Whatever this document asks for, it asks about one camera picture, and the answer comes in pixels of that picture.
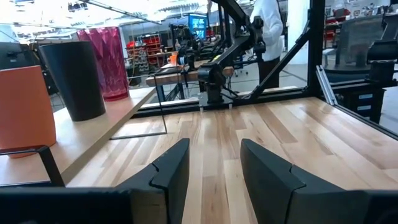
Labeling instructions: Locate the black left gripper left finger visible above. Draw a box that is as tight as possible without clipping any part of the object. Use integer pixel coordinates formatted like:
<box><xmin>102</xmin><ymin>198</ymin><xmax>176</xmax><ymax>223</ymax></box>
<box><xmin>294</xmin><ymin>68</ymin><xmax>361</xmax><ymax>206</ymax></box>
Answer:
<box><xmin>114</xmin><ymin>138</ymin><xmax>191</xmax><ymax>224</ymax></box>

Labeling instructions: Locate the wooden workbench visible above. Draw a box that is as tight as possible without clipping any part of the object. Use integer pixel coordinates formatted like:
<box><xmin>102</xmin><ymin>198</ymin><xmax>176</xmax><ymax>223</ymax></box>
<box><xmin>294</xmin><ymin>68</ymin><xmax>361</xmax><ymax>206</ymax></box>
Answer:
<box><xmin>145</xmin><ymin>58</ymin><xmax>236</xmax><ymax>104</ymax></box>

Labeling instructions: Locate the medium black cup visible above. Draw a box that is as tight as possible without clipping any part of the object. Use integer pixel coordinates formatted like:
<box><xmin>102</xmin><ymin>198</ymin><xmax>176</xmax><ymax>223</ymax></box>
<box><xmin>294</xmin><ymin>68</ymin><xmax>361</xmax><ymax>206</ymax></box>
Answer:
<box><xmin>38</xmin><ymin>40</ymin><xmax>107</xmax><ymax>123</ymax></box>

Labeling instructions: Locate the black machine on stand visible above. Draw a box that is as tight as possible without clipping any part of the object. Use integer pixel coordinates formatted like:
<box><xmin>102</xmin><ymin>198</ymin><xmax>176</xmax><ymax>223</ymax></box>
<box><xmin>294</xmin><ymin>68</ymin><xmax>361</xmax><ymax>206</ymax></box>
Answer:
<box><xmin>366</xmin><ymin>14</ymin><xmax>398</xmax><ymax>84</ymax></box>

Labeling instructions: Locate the black drawer cabinet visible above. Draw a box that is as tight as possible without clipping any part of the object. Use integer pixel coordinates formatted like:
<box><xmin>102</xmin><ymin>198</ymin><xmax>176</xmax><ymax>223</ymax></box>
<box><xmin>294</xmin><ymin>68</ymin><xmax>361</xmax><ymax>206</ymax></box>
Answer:
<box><xmin>333</xmin><ymin>86</ymin><xmax>388</xmax><ymax>124</ymax></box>

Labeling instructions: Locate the blue computer monitor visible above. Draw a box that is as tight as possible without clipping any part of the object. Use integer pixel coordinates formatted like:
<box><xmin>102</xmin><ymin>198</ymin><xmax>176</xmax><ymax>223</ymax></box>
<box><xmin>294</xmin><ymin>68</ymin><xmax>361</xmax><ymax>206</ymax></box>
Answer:
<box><xmin>187</xmin><ymin>12</ymin><xmax>209</xmax><ymax>40</ymax></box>

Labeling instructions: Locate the silver metal bracket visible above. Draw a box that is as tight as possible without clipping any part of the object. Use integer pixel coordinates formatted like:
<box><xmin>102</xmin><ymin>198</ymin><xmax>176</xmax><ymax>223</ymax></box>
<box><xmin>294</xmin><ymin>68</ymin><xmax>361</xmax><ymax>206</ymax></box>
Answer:
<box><xmin>315</xmin><ymin>64</ymin><xmax>339</xmax><ymax>107</ymax></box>

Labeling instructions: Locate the person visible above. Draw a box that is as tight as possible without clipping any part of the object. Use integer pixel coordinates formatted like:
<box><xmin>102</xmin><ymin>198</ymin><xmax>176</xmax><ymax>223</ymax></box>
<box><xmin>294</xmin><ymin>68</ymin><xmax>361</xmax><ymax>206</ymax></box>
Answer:
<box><xmin>249</xmin><ymin>0</ymin><xmax>294</xmax><ymax>90</ymax></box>

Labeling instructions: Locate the wooden shelf with black legs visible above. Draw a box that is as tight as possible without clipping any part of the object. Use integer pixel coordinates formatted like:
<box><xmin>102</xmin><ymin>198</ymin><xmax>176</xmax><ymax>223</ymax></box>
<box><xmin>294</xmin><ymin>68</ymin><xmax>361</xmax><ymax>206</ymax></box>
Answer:
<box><xmin>0</xmin><ymin>86</ymin><xmax>169</xmax><ymax>188</ymax></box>

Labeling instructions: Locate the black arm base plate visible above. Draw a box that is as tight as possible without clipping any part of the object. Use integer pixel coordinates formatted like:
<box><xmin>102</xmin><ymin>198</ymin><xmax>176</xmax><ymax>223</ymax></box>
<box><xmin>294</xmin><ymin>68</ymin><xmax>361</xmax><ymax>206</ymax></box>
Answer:
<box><xmin>198</xmin><ymin>92</ymin><xmax>234</xmax><ymax>110</ymax></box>

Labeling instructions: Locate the small orange cup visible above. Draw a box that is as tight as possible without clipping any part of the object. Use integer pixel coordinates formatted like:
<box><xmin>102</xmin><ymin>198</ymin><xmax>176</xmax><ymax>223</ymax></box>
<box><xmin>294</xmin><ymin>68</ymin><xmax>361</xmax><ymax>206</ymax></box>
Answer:
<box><xmin>0</xmin><ymin>65</ymin><xmax>57</xmax><ymax>159</ymax></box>

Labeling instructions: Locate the large pink faceted cup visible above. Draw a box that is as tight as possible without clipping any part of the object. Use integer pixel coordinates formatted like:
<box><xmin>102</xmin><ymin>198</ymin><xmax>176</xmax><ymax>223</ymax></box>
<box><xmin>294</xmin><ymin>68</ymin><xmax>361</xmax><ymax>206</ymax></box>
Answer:
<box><xmin>76</xmin><ymin>26</ymin><xmax>130</xmax><ymax>102</ymax></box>

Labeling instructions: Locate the black aluminium table frame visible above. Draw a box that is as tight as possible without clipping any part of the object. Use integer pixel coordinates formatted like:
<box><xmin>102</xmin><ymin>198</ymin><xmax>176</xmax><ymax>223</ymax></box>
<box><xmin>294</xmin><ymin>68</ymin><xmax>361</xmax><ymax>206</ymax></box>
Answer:
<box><xmin>133</xmin><ymin>0</ymin><xmax>398</xmax><ymax>141</ymax></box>

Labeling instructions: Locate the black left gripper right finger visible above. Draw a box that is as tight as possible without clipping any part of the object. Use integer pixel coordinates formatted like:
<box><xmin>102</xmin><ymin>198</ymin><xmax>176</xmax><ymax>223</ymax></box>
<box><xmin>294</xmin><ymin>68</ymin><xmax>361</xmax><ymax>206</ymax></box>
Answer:
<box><xmin>240</xmin><ymin>138</ymin><xmax>369</xmax><ymax>224</ymax></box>

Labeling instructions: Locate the red parts bin rack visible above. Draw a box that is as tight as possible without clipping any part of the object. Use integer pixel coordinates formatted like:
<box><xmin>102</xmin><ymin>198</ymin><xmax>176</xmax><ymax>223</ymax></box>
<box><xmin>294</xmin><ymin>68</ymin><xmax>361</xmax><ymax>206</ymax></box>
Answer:
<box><xmin>125</xmin><ymin>33</ymin><xmax>163</xmax><ymax>74</ymax></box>

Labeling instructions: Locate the grey mesh office chair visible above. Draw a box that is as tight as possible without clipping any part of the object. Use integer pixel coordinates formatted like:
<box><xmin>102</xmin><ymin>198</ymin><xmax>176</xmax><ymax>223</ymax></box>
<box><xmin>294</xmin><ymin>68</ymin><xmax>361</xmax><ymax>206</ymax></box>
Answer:
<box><xmin>322</xmin><ymin>14</ymin><xmax>385</xmax><ymax>75</ymax></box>

